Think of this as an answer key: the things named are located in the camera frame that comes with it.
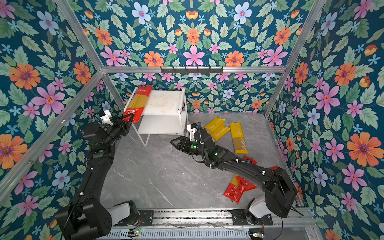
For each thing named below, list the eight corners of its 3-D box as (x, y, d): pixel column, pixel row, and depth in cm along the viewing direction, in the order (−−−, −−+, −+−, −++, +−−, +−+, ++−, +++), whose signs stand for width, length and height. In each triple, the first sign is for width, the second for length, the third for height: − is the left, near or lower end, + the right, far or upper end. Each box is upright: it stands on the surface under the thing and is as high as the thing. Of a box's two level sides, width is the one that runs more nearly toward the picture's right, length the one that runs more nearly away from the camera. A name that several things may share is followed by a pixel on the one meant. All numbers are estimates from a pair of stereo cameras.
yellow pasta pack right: (233, 154, 98) (234, 152, 97) (229, 123, 115) (229, 122, 114) (247, 154, 98) (248, 152, 97) (241, 123, 115) (241, 122, 114)
